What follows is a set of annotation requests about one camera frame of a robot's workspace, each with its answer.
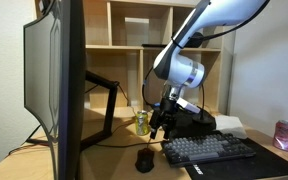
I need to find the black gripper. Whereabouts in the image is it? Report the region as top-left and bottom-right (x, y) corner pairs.
(149, 98), (179, 140)

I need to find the grey black keyboard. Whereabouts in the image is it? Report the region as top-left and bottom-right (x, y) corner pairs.
(160, 132), (257, 168)

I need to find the yellow green soda can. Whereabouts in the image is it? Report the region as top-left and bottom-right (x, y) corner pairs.
(134, 110), (151, 136)

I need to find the black fabric bag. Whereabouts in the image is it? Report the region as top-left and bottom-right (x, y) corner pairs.
(168, 106), (217, 138)

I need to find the black computer mouse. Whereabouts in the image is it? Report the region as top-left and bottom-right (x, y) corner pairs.
(134, 147), (155, 174)

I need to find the black round-base stand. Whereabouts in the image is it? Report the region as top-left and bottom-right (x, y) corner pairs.
(193, 84), (215, 125)

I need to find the black monitor stand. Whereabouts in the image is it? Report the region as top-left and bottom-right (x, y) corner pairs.
(25, 69), (121, 152)

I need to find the flat black device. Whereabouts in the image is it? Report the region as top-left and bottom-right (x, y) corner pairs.
(141, 43), (170, 49)

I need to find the black mouse pad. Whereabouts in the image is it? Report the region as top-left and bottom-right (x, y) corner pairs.
(183, 131), (288, 180)

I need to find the wooden cubby shelf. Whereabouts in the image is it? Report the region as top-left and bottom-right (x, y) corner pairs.
(33, 0), (237, 116)

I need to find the black curved monitor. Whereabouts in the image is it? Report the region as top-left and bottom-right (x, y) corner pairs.
(23, 0), (87, 180)

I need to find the crushed red soda can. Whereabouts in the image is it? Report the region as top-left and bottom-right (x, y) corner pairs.
(272, 119), (288, 153)

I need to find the thin mouse cable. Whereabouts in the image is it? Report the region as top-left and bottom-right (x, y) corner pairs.
(145, 131), (154, 150)

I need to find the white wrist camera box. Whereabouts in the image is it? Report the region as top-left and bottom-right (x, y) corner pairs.
(176, 97), (201, 115)

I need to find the black keyboard cable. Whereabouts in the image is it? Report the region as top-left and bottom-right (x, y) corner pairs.
(93, 139), (163, 149)

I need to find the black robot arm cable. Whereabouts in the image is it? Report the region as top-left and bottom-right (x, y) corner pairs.
(170, 0), (272, 49)

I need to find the black monitor cable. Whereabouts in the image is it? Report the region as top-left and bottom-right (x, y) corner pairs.
(7, 124), (52, 156)

